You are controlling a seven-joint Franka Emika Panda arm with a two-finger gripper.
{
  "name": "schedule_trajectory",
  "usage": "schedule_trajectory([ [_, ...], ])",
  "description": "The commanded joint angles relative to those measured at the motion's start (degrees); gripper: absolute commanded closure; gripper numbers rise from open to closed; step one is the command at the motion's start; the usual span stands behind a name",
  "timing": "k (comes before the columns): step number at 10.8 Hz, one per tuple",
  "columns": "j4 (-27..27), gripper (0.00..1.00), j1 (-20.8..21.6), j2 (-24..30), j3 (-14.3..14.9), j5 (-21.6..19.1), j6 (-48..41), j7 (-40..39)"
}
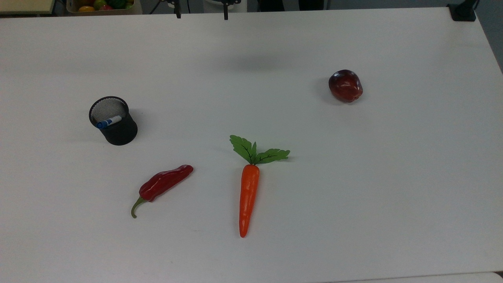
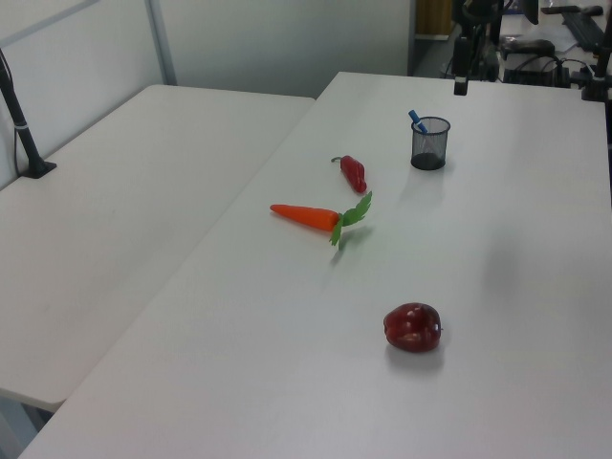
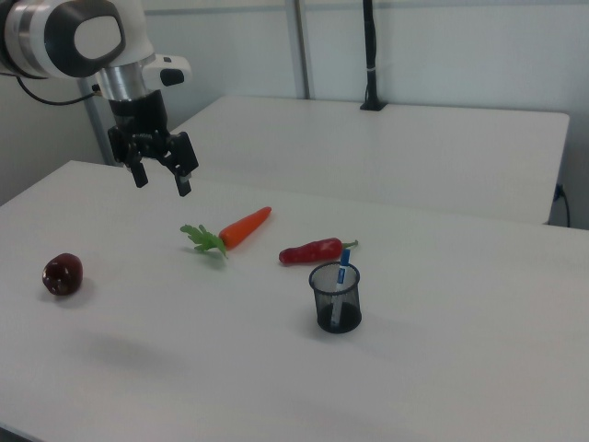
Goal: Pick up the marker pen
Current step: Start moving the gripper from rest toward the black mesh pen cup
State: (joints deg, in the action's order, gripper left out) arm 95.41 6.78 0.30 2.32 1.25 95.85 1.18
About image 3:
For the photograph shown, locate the black pole with base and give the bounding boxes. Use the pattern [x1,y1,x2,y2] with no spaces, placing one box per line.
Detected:
[359,0,387,112]

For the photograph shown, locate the black cable at table edge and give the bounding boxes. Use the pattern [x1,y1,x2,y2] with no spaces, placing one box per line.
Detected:
[553,182,572,228]

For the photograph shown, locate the grey partition frame post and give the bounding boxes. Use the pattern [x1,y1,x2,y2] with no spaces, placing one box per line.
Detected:
[284,0,316,99]

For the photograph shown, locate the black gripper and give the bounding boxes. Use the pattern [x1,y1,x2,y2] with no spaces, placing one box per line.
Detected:
[108,89,201,198]

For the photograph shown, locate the grey metal post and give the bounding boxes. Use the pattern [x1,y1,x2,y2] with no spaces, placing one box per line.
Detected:
[80,76,116,166]

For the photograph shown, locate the white side table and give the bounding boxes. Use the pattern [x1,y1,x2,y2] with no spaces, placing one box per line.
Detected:
[168,95,572,227]

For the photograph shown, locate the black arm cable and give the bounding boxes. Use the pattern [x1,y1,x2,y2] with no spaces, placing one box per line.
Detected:
[15,75,101,106]

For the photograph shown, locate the orange toy carrot green leaves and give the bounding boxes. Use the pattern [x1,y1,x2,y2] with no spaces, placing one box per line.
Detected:
[179,205,273,260]

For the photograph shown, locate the black mesh pen cup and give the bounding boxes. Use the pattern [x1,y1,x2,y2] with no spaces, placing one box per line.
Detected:
[308,262,364,335]

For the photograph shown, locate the white blue marker pen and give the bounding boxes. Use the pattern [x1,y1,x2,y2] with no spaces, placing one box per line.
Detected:
[329,248,353,326]

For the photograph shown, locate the dark red toy apple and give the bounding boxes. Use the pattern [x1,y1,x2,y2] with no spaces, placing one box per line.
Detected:
[40,251,85,297]

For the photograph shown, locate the red toy chili pepper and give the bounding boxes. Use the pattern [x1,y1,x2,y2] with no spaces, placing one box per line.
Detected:
[278,237,361,267]

